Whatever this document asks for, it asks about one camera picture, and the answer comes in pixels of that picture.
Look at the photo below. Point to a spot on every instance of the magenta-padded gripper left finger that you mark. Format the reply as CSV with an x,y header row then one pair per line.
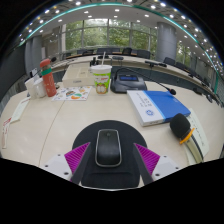
x,y
57,165

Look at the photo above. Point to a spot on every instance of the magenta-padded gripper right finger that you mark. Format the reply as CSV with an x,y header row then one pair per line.
x,y
165,166

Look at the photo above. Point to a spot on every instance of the black computer mouse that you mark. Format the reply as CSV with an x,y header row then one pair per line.
x,y
108,148

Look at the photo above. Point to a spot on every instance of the black mouse pad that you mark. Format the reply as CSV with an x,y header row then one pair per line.
x,y
110,178

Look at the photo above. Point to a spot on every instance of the black foam-head microphone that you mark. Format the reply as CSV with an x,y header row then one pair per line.
x,y
180,125

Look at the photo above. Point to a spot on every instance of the white paper sheet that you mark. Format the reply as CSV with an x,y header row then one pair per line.
x,y
200,131

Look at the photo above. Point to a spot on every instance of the blue and white book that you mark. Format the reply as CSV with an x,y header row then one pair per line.
x,y
166,105

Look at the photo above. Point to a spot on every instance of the colourful printed flyer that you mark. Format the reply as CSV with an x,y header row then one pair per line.
x,y
71,93

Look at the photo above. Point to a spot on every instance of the white lidded mug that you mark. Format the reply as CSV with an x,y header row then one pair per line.
x,y
40,89

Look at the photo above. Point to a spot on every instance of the white paper cup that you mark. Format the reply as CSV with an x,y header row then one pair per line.
x,y
30,88

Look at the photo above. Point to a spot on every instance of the red bottle with green band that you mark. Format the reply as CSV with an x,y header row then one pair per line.
x,y
49,81

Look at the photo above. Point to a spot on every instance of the dark grey conference microphone console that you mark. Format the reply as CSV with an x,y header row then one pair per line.
x,y
128,84

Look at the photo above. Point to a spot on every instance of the beige cardboard box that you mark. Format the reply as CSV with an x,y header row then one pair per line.
x,y
78,76

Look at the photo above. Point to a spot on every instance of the printed paper drink cup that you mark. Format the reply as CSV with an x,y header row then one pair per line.
x,y
101,80

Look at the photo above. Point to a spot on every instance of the dark office chairs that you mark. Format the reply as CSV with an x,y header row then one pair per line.
x,y
143,54

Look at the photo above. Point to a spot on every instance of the ceiling lights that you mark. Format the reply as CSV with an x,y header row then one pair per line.
x,y
86,12

